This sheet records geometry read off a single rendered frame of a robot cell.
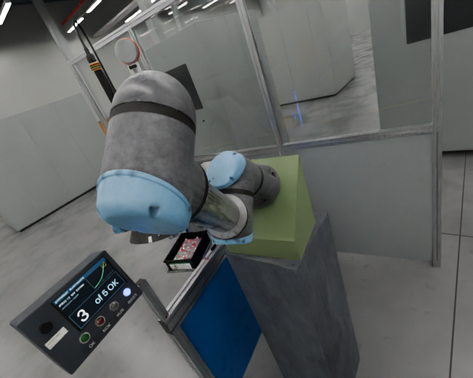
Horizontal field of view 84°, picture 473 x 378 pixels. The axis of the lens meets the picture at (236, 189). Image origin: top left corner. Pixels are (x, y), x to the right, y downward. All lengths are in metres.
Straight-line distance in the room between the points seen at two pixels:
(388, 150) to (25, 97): 13.41
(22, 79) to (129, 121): 13.79
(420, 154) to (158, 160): 1.57
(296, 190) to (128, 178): 0.63
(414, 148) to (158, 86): 1.52
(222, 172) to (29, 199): 6.33
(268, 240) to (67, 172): 6.42
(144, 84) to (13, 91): 13.60
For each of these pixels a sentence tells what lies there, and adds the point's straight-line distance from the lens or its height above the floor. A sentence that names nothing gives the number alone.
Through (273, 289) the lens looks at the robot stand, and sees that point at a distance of 1.03.
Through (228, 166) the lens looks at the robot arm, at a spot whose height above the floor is 1.37.
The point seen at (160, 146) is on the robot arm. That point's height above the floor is 1.56.
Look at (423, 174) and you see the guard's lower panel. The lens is 1.81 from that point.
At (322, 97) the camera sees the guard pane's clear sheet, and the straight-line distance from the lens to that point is 1.67.
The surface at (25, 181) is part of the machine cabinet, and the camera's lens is 6.88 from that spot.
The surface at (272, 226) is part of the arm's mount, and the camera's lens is 0.87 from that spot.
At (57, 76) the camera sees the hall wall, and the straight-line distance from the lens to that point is 14.50.
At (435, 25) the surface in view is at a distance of 1.57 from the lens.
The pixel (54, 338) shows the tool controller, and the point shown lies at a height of 1.17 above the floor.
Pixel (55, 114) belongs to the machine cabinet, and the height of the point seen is 1.80.
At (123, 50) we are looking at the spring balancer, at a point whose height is 1.89.
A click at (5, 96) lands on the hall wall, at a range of 13.86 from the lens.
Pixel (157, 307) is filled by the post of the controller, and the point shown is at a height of 0.93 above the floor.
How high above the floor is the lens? 1.62
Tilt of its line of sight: 26 degrees down
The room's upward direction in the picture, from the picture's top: 21 degrees counter-clockwise
